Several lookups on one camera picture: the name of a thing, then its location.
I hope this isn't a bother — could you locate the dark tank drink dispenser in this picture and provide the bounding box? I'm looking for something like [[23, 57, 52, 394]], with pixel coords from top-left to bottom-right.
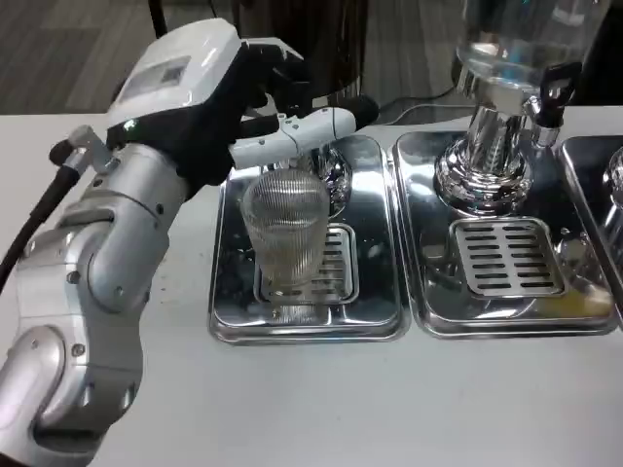
[[231, 0, 372, 218]]

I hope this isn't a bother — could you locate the black floor cable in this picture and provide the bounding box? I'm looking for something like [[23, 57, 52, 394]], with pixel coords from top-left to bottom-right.
[[378, 87, 458, 124]]

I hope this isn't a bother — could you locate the black tap of clear dispenser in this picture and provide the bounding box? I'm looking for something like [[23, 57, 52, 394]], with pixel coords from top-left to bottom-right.
[[530, 61, 583, 147]]

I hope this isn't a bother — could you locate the slotted steel drip grid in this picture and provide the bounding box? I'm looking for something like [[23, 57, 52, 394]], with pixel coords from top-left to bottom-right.
[[255, 223, 360, 305], [450, 217, 568, 297]]

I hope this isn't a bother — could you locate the steel drip tray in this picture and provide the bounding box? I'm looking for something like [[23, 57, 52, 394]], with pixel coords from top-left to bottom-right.
[[391, 129, 622, 340], [207, 134, 413, 345], [557, 135, 623, 328]]

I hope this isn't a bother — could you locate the clear ribbed glass cup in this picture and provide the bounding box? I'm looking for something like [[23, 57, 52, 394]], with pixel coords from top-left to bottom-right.
[[239, 167, 332, 306]]

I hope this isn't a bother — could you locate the clear tank drink dispenser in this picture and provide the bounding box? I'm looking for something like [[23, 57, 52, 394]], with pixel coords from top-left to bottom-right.
[[434, 0, 609, 215]]

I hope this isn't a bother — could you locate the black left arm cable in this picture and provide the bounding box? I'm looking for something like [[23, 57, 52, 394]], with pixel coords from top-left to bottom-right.
[[0, 139, 88, 293]]

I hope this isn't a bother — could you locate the chrome dispenser base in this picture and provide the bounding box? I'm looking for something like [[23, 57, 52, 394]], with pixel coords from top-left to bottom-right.
[[601, 145, 623, 230]]

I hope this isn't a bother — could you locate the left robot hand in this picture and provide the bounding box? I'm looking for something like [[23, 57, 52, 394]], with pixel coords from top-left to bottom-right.
[[105, 18, 380, 200]]

